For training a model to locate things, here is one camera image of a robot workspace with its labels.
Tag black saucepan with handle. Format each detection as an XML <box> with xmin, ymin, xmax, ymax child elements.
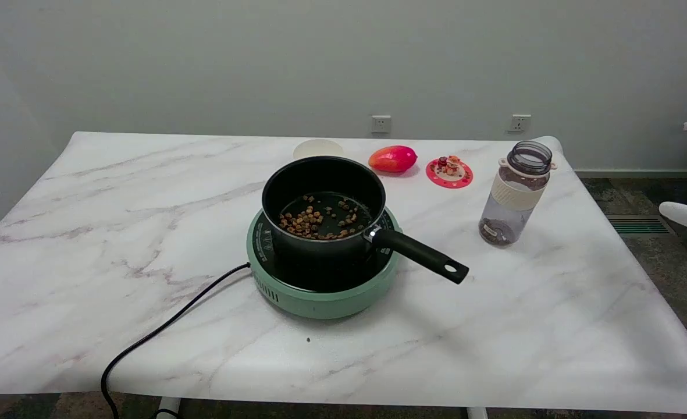
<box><xmin>261</xmin><ymin>156</ymin><xmax>470</xmax><ymax>285</ymax></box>

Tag black power cable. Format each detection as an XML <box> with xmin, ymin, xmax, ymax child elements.
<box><xmin>100</xmin><ymin>262</ymin><xmax>252</xmax><ymax>419</ymax></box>

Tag green floor vent grille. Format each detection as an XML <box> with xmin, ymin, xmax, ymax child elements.
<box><xmin>606</xmin><ymin>215</ymin><xmax>675</xmax><ymax>236</ymax></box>

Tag red round coaster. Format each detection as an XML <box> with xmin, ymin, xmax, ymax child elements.
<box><xmin>426</xmin><ymin>157</ymin><xmax>474</xmax><ymax>189</ymax></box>

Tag green induction cooker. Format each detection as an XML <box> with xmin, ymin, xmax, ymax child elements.
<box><xmin>246</xmin><ymin>207</ymin><xmax>403</xmax><ymax>319</ymax></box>

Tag clear bottle with cream band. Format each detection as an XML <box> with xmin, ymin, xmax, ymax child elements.
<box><xmin>478</xmin><ymin>140</ymin><xmax>558</xmax><ymax>247</ymax></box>

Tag red mango fruit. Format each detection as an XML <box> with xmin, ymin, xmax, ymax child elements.
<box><xmin>368</xmin><ymin>145</ymin><xmax>418</xmax><ymax>173</ymax></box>

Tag brown food pieces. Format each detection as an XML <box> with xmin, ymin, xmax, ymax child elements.
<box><xmin>278</xmin><ymin>195</ymin><xmax>362</xmax><ymax>240</ymax></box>

